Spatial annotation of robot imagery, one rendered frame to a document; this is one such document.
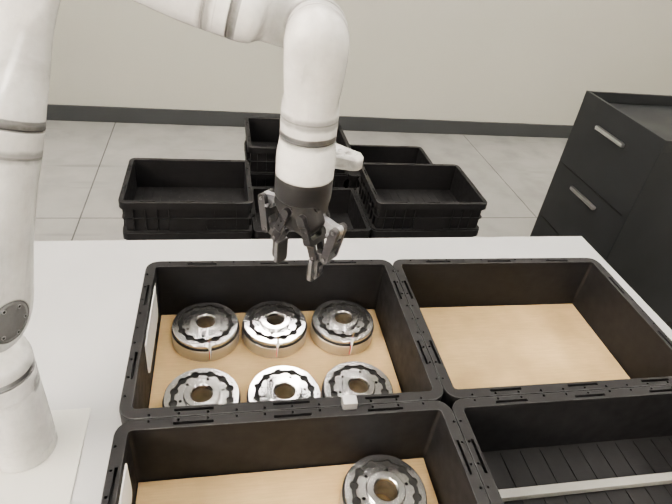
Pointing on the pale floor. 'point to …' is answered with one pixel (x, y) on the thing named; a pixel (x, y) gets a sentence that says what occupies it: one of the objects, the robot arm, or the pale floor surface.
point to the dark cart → (619, 190)
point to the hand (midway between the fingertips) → (296, 261)
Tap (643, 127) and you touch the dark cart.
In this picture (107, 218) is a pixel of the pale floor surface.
